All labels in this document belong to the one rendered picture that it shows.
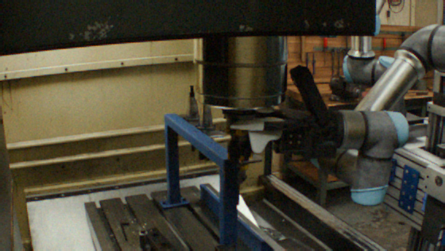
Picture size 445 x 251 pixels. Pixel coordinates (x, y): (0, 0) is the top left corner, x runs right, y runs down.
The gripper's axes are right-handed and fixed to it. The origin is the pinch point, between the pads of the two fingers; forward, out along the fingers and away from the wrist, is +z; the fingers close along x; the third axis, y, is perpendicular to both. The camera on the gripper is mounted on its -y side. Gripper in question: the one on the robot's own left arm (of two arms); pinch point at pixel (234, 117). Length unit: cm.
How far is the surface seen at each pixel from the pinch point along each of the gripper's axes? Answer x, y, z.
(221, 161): 26.2, 17.7, -3.2
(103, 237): 48, 51, 28
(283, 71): -5.5, -9.3, -6.5
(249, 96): -8.0, -5.4, -0.4
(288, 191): 95, 57, -46
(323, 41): 286, 5, -136
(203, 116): 53, 13, -2
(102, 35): -18.6, -15.2, 21.5
